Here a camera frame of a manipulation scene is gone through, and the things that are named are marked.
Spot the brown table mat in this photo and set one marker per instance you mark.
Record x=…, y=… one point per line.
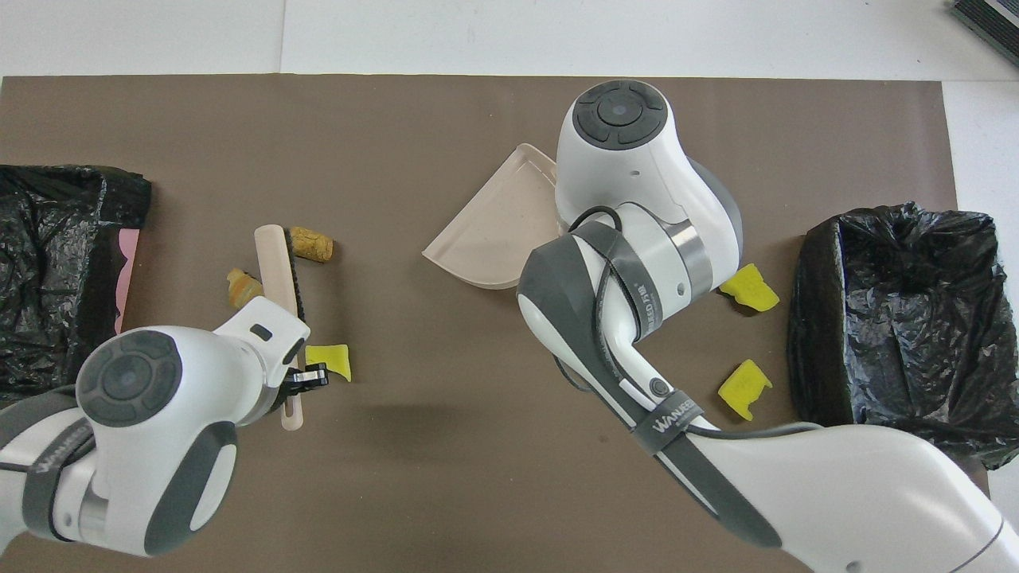
x=446, y=446

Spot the black bag lined pink bin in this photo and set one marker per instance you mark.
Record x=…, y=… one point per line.
x=56, y=263

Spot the grey ribbed panel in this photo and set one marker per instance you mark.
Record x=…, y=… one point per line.
x=991, y=24

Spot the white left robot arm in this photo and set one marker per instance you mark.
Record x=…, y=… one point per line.
x=159, y=414

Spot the beige hand brush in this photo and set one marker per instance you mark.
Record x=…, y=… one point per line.
x=272, y=263

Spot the beige plastic dustpan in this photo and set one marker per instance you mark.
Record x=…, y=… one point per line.
x=493, y=231

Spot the yellow sponge piece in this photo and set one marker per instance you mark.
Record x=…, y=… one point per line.
x=750, y=288
x=744, y=388

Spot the brown bread roll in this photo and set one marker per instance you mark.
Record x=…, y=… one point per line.
x=312, y=243

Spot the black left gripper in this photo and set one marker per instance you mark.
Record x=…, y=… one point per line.
x=277, y=398

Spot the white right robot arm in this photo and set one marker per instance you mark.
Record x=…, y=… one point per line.
x=637, y=167

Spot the golden croissant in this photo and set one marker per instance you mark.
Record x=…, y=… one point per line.
x=243, y=288

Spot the yellow sponge green backing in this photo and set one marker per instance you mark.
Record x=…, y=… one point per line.
x=330, y=360

